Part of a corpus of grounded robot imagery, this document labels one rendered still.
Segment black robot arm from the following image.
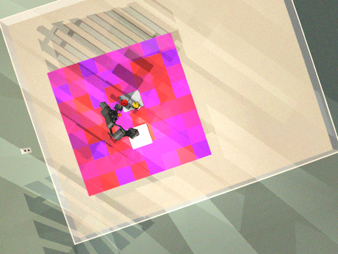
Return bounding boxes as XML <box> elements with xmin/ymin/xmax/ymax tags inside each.
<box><xmin>99</xmin><ymin>101</ymin><xmax>139</xmax><ymax>140</ymax></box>

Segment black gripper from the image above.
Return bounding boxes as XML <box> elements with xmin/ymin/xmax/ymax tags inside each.
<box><xmin>112</xmin><ymin>104</ymin><xmax>123</xmax><ymax>123</ymax></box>

